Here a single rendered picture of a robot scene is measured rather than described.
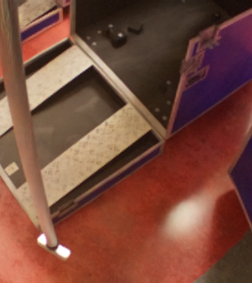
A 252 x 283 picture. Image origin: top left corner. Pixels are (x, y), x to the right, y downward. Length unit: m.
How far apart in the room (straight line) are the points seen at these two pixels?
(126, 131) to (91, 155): 0.22
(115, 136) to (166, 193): 0.39
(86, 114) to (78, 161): 0.33
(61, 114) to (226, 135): 0.94
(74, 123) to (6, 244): 0.81
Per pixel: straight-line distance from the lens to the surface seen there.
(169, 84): 2.68
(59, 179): 2.57
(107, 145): 2.58
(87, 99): 2.84
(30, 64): 2.91
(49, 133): 2.74
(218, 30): 2.05
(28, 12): 3.18
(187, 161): 2.73
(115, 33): 2.88
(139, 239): 2.53
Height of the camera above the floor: 2.40
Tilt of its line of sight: 61 degrees down
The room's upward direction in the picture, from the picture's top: 9 degrees clockwise
